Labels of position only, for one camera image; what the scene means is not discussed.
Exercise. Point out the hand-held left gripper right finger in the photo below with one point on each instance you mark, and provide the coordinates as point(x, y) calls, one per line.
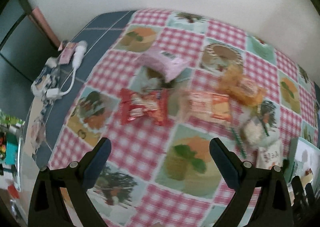
point(225, 164)

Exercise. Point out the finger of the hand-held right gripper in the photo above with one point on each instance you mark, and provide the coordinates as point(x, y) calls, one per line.
point(310, 193)
point(297, 189)

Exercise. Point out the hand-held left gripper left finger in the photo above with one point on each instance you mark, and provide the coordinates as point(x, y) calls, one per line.
point(96, 167)

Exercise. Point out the teal box with white inside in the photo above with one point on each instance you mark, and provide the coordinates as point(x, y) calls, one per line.
point(306, 149)

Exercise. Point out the white packet with black characters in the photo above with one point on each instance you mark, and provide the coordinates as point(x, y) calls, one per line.
point(268, 157)

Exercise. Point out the clear rice cracker packet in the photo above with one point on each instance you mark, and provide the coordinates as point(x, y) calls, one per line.
point(253, 129)

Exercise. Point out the orange and pink snack packet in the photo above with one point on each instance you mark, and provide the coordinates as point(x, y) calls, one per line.
point(210, 105)

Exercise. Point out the red snack packet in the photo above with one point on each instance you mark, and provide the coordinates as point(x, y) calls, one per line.
point(142, 104)

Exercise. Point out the yellow bread packet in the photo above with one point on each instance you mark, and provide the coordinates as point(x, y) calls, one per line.
point(242, 88)

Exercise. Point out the pink checked printed tablecloth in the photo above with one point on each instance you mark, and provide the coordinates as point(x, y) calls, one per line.
point(150, 147)

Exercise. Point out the white printed paper bag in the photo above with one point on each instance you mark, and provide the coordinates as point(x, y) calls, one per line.
point(37, 132)

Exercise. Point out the teal plastic container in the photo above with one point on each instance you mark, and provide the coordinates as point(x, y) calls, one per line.
point(12, 149)

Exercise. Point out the blue and white crumpled wrapper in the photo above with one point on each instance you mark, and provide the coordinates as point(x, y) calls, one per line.
point(42, 80)

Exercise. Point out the small pink sachet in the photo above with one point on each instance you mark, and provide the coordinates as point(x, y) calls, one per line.
point(67, 53)

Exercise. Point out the dark glass door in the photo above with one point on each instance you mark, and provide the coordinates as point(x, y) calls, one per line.
point(15, 49)

